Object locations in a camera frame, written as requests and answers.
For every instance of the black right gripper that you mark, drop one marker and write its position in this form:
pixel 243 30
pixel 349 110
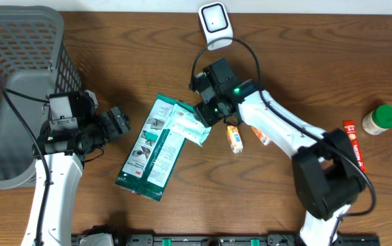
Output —
pixel 202 112

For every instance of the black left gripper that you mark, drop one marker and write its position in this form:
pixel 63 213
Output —
pixel 120 126

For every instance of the orange white small packet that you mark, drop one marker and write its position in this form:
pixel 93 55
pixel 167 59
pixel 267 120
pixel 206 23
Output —
pixel 234 139

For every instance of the light green wipes pack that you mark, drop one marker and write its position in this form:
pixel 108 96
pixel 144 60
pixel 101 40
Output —
pixel 183 122

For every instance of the green 3M product pouch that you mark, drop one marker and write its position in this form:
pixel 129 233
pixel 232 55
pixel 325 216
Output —
pixel 154 154

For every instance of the red Nescafe stick box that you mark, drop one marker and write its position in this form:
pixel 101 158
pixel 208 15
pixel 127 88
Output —
pixel 350 129

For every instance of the green lid white jar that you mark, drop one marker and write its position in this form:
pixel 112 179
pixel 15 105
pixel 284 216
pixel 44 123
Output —
pixel 379 120

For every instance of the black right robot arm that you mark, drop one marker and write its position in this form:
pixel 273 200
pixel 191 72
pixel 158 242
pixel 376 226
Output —
pixel 327 176

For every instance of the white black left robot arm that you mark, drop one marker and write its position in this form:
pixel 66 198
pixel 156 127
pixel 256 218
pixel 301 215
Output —
pixel 73 131

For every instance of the white cube barcode scanner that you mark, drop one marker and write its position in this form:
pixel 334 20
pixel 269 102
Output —
pixel 215 25

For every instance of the grey plastic shopping basket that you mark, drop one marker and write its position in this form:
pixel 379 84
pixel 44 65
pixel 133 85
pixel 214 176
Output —
pixel 34 63

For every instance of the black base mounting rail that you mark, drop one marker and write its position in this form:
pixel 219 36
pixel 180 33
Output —
pixel 104 239

